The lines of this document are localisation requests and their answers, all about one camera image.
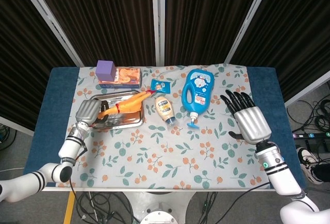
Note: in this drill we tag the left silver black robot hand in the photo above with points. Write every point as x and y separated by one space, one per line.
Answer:
87 110

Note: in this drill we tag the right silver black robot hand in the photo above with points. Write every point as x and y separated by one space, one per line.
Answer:
252 123

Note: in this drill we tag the orange rubber chicken toy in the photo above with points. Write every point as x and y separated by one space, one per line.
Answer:
129 104

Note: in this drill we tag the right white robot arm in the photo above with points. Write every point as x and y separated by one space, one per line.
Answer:
281 175

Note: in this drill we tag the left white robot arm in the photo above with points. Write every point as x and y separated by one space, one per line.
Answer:
69 149

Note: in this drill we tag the stainless steel rectangular tray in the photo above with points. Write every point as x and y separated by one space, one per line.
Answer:
123 121

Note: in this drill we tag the blue table cover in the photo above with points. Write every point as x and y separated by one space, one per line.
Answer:
56 105

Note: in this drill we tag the purple cube block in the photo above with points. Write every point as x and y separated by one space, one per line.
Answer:
105 70

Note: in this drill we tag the blue cracker box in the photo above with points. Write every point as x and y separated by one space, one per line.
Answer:
129 77

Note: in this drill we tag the black power strip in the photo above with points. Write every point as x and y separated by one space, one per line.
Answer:
312 135

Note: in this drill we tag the blue detergent pump bottle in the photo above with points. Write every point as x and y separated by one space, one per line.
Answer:
198 90

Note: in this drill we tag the white and black sneaker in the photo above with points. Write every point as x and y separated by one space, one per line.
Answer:
306 162

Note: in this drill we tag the mayonnaise squeeze bottle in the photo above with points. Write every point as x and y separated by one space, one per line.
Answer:
163 108

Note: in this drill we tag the small blue snack packet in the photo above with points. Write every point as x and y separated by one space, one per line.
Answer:
160 86

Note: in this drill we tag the floral fruit print tablecloth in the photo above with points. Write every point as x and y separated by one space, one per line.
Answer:
165 157

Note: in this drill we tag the yellow floor tape strip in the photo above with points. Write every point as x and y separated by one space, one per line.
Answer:
69 208

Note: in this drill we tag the dark partition panel white frame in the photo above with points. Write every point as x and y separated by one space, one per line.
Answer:
296 28
103 15
25 54
206 15

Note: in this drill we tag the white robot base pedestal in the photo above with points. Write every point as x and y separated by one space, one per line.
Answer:
159 206

